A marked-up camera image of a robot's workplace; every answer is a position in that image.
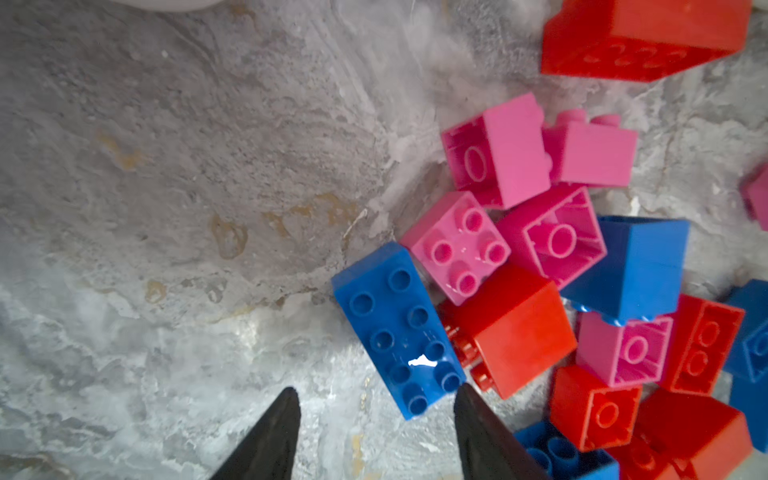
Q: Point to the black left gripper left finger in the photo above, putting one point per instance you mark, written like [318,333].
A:
[268,449]

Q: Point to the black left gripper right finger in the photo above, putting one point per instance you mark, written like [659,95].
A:
[487,449]

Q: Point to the blue long lego brick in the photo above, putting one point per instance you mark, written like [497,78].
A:
[390,310]

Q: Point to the pink lego brick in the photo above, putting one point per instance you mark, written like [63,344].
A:
[597,152]
[457,244]
[498,155]
[555,234]
[754,193]
[631,355]

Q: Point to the red small lego brick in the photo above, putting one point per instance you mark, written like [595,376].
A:
[590,414]

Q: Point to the red long lego brick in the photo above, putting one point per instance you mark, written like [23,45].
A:
[642,41]

